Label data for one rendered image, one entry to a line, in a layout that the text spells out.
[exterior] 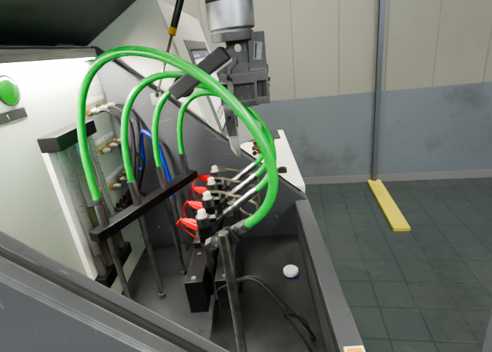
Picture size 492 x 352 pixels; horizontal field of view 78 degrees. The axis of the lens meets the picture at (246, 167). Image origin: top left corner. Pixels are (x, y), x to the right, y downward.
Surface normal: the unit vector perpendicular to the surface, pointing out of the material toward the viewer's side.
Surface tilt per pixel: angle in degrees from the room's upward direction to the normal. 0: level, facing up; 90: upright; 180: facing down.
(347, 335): 0
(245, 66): 90
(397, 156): 90
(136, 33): 90
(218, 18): 90
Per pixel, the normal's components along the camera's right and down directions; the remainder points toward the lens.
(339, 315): -0.11, -0.92
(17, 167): 0.99, -0.10
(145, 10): -0.01, 0.37
